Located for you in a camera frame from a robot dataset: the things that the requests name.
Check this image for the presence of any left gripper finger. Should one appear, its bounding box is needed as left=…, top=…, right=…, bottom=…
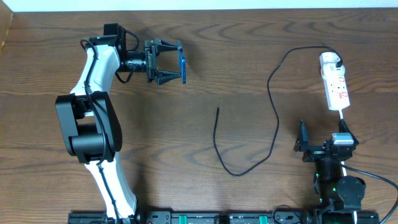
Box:
left=157, top=39, right=183, bottom=53
left=155, top=70, right=182, bottom=85

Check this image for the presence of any blue Galaxy smartphone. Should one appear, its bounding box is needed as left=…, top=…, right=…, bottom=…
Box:
left=178, top=47, right=187, bottom=84

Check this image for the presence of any black USB charging cable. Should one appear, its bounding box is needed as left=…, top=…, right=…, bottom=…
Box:
left=213, top=46, right=344, bottom=177

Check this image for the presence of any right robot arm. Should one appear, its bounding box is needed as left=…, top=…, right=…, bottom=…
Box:
left=294, top=119, right=366, bottom=223

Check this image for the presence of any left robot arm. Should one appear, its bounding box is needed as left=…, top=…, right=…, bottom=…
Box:
left=55, top=23, right=187, bottom=223

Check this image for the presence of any white power strip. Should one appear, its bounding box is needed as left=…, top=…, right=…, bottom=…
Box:
left=320, top=52, right=350, bottom=111

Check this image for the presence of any white power strip cord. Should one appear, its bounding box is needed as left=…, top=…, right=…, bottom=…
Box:
left=338, top=109, right=358, bottom=224

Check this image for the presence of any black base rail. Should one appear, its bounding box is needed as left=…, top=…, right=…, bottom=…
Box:
left=67, top=210, right=381, bottom=224

